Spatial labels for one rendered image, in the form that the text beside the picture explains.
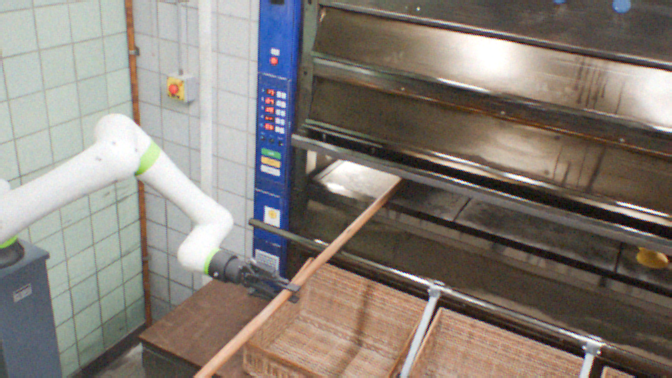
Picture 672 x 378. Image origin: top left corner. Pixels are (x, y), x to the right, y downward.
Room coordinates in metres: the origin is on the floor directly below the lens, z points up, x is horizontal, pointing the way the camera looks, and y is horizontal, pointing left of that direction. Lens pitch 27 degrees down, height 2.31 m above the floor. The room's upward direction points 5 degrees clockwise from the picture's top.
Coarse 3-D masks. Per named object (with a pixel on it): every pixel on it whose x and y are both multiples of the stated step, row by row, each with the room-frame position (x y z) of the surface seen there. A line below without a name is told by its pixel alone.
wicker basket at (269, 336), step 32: (352, 288) 2.14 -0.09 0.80; (384, 288) 2.09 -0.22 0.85; (288, 320) 2.11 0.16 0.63; (320, 320) 2.14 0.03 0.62; (352, 320) 2.09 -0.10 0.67; (384, 320) 2.05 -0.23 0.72; (416, 320) 2.00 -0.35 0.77; (256, 352) 1.81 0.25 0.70; (288, 352) 1.95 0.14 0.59; (320, 352) 1.97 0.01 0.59; (352, 352) 1.99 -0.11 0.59; (384, 352) 2.00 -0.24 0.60
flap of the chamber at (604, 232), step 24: (312, 144) 2.13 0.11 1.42; (336, 144) 2.20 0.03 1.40; (384, 168) 2.00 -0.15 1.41; (432, 168) 2.08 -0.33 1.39; (456, 192) 1.88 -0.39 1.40; (504, 192) 1.92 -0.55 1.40; (528, 192) 1.98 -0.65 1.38; (552, 216) 1.75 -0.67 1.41; (600, 216) 1.82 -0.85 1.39; (624, 240) 1.66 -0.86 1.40
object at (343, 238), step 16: (368, 208) 2.08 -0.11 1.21; (352, 224) 1.95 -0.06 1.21; (336, 240) 1.83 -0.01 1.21; (320, 256) 1.72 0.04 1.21; (304, 272) 1.62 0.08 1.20; (272, 304) 1.45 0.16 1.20; (256, 320) 1.37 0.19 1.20; (240, 336) 1.30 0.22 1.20; (224, 352) 1.24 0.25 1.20; (208, 368) 1.18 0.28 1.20
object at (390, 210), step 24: (312, 192) 2.28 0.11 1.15; (336, 192) 2.24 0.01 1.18; (384, 216) 2.14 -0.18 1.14; (408, 216) 2.10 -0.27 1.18; (432, 216) 2.11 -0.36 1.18; (456, 240) 2.02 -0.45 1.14; (480, 240) 1.98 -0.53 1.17; (504, 240) 1.98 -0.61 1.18; (552, 264) 1.87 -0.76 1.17; (576, 264) 1.86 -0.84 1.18; (624, 288) 1.77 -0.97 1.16; (648, 288) 1.76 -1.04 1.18
